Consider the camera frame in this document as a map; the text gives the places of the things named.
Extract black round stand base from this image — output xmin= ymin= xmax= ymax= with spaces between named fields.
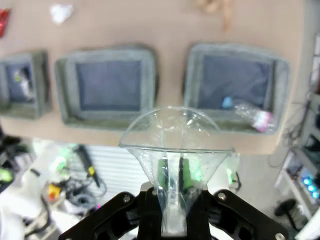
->
xmin=274 ymin=198 xmax=303 ymax=231

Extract crushed red soda can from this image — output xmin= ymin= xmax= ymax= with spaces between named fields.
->
xmin=0 ymin=7 xmax=11 ymax=39

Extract crushed black silver can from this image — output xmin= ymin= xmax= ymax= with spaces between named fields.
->
xmin=12 ymin=66 xmax=35 ymax=100

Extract power strip with blue lights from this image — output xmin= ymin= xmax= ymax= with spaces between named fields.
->
xmin=298 ymin=173 xmax=320 ymax=200

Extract black cable bundle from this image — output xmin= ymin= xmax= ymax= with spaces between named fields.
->
xmin=63 ymin=174 xmax=108 ymax=213

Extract yellow emergency stop button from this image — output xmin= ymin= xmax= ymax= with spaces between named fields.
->
xmin=46 ymin=183 xmax=63 ymax=202

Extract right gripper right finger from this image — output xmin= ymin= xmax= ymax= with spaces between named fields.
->
xmin=177 ymin=156 xmax=290 ymax=240

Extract white ribbed panel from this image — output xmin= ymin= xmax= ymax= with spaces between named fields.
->
xmin=86 ymin=144 xmax=151 ymax=198

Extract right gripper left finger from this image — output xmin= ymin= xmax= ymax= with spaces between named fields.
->
xmin=57 ymin=157 xmax=171 ymax=240

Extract white paper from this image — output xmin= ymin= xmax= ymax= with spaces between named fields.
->
xmin=49 ymin=2 xmax=74 ymax=25

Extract black tool with yellow label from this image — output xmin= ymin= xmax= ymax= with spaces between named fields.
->
xmin=76 ymin=144 xmax=101 ymax=189

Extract grey fabric basket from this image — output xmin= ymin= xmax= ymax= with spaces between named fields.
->
xmin=183 ymin=42 xmax=291 ymax=135
xmin=54 ymin=44 xmax=159 ymax=131
xmin=0 ymin=51 xmax=53 ymax=120

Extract clear plastic water bottle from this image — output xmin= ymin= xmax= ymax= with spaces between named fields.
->
xmin=221 ymin=96 xmax=278 ymax=133

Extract person left hand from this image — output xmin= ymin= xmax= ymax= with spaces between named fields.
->
xmin=194 ymin=0 xmax=235 ymax=33

